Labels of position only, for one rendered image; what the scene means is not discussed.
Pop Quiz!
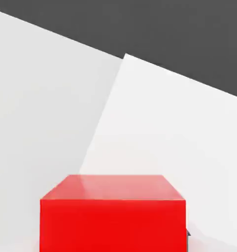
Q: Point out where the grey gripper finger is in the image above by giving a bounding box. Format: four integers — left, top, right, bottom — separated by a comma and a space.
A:
186, 228, 219, 252

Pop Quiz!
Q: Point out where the small red cube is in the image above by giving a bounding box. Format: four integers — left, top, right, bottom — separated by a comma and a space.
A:
39, 174, 187, 252

